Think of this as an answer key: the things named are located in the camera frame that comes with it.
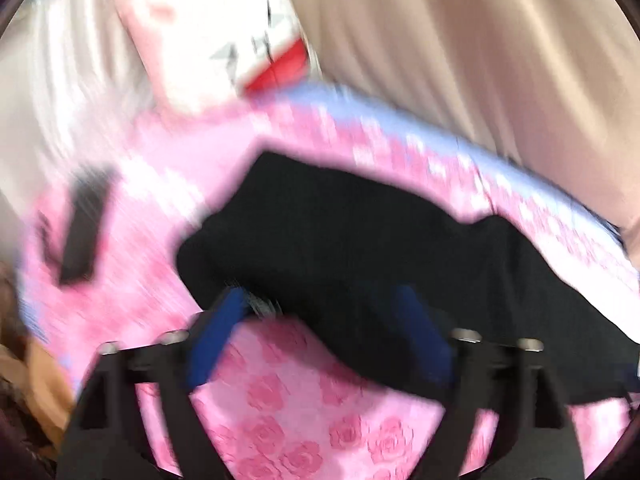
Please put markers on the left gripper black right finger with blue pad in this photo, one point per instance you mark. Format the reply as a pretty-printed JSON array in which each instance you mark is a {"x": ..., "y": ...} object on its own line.
[{"x": 534, "y": 437}]

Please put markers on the silver satin curtain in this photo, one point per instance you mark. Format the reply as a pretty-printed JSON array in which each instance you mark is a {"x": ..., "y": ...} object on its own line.
[{"x": 69, "y": 73}]

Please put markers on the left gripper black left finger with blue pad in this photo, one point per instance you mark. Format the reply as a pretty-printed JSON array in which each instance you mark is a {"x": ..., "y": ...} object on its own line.
[{"x": 135, "y": 419}]

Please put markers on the black smartphone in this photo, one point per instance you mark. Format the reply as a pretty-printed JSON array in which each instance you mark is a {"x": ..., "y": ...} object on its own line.
[{"x": 91, "y": 190}]

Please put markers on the white cat face pillow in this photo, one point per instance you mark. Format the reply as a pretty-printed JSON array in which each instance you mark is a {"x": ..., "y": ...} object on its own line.
[{"x": 202, "y": 53}]

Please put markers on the pink floral bed sheet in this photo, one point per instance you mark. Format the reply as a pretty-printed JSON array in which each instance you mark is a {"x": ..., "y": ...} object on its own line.
[{"x": 280, "y": 406}]

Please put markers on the black pants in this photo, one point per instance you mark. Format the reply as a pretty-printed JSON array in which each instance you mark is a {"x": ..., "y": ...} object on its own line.
[{"x": 364, "y": 265}]

